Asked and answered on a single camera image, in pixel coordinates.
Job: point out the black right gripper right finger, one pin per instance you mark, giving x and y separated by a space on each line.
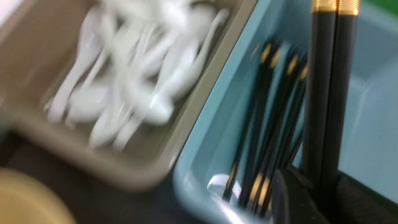
352 202

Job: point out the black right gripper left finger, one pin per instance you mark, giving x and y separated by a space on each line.
291 199

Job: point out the black chopstick gold band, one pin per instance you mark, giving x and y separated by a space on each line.
320 56
343 53

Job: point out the tan noodle bowl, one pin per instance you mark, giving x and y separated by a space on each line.
26 200

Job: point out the blue plastic chopstick bin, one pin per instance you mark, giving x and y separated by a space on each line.
368 151

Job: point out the black chopsticks in bin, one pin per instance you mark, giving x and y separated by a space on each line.
266 139

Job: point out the black serving tray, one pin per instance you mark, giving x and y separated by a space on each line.
90 200

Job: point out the pile of white spoons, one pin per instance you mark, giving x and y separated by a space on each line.
135 59

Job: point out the brown plastic spoon bin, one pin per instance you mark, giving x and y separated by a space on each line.
38 45

